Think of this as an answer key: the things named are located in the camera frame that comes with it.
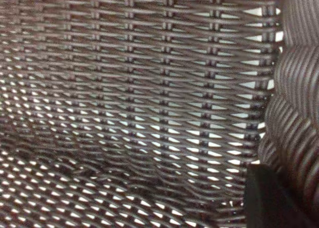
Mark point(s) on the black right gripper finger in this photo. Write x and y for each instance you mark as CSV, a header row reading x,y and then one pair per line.
x,y
269,203

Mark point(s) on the dark brown wicker basket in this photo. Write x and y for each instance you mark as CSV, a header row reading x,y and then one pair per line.
x,y
139,93

